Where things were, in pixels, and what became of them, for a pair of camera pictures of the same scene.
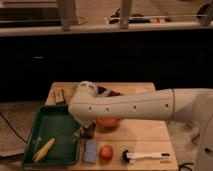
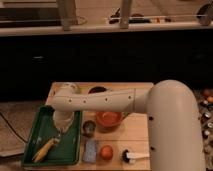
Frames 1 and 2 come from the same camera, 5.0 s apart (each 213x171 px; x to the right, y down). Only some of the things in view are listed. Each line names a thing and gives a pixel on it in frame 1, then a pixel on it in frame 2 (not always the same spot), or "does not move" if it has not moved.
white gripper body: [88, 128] → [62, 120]
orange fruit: [106, 152] does not move
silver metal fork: [77, 132] → [58, 137]
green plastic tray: [53, 122] does not move
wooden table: [130, 145] does not move
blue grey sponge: [91, 151] does not move
